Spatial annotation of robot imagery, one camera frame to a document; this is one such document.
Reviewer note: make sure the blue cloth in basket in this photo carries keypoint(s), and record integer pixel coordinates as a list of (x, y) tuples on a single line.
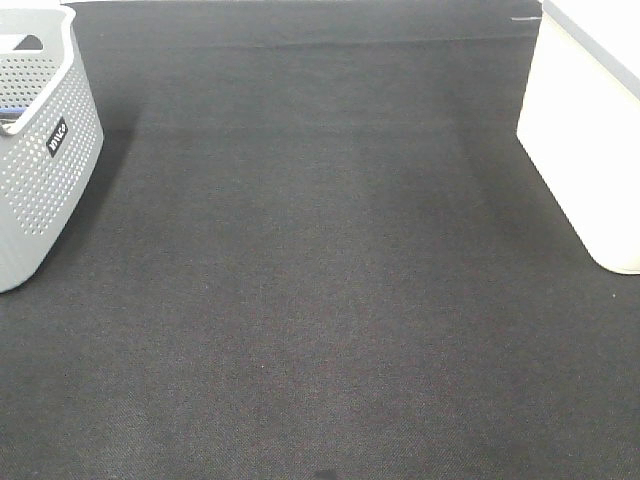
[(11, 114)]

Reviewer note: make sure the white plastic storage bin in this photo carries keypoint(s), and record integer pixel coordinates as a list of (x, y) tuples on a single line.
[(579, 122)]

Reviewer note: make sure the grey perforated laundry basket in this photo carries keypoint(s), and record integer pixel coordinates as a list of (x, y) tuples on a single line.
[(48, 155)]

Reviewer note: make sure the black fabric table mat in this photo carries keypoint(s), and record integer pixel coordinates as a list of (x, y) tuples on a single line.
[(313, 248)]

